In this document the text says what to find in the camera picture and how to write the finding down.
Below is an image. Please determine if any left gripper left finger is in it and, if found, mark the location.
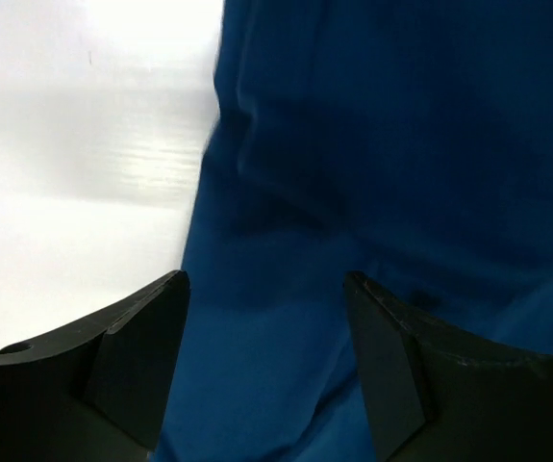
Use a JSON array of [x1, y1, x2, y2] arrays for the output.
[[0, 270, 190, 462]]

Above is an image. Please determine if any navy blue t shirt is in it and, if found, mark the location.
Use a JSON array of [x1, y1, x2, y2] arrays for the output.
[[154, 1, 553, 461]]

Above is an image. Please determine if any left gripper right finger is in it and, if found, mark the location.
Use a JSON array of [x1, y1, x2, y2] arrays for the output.
[[343, 272, 553, 462]]

